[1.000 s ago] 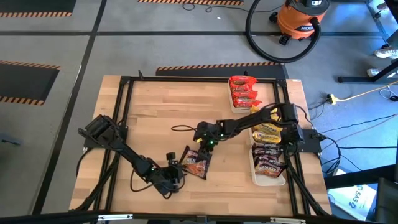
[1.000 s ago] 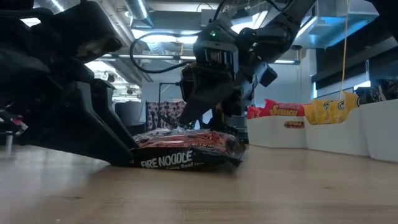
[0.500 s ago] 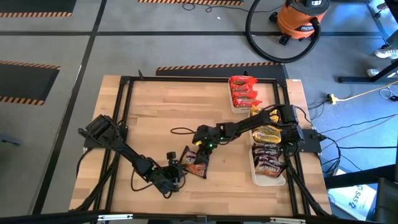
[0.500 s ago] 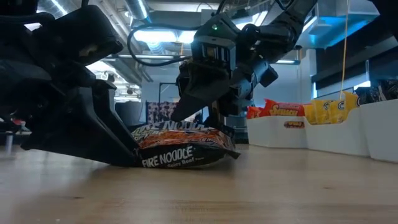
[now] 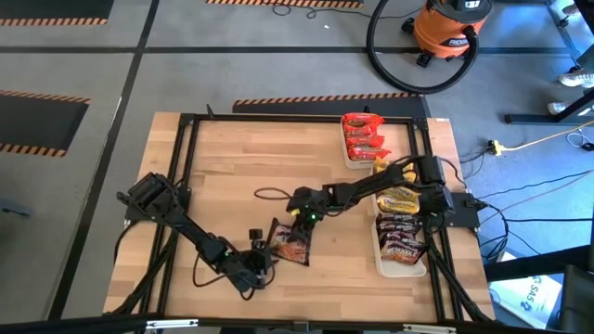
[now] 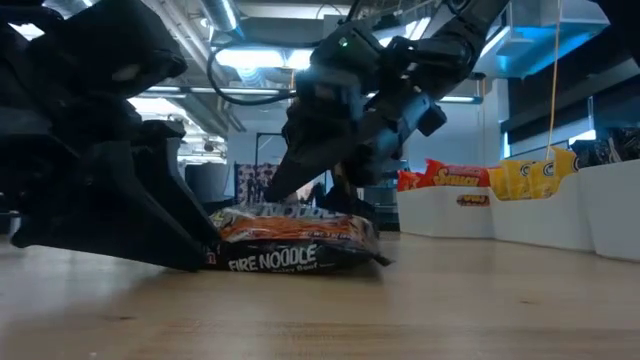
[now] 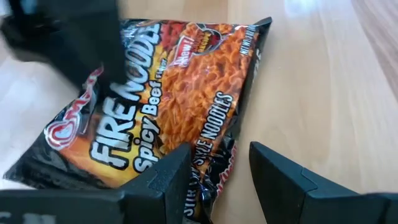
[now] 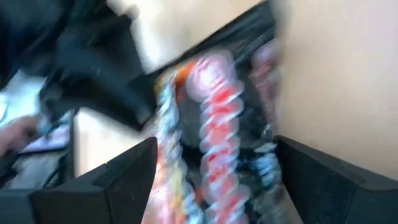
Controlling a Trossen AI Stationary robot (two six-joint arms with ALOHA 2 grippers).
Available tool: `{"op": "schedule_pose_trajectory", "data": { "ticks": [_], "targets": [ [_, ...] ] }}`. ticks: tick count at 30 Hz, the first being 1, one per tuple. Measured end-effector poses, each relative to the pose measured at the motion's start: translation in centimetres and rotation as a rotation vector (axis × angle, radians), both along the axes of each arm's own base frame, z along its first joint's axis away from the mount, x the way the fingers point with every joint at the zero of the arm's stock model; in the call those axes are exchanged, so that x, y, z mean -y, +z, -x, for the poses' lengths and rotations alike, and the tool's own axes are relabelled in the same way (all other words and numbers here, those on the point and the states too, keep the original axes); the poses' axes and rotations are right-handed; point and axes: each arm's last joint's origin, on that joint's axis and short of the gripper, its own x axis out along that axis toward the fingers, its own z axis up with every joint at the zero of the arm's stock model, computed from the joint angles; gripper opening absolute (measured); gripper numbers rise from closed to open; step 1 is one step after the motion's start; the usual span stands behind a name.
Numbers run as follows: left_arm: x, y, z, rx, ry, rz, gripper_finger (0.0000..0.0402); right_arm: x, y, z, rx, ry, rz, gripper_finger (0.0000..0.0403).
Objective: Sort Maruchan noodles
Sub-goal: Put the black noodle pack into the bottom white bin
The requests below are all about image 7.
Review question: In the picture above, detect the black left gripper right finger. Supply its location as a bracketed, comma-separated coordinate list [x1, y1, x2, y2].
[248, 141, 398, 224]

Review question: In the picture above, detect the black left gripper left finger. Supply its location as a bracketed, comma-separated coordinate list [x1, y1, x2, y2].
[0, 142, 192, 224]

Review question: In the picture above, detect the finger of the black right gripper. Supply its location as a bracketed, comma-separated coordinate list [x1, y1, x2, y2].
[0, 17, 54, 62]
[46, 27, 129, 91]

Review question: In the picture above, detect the black fire noodle pack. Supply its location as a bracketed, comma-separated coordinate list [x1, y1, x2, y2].
[2, 17, 273, 224]

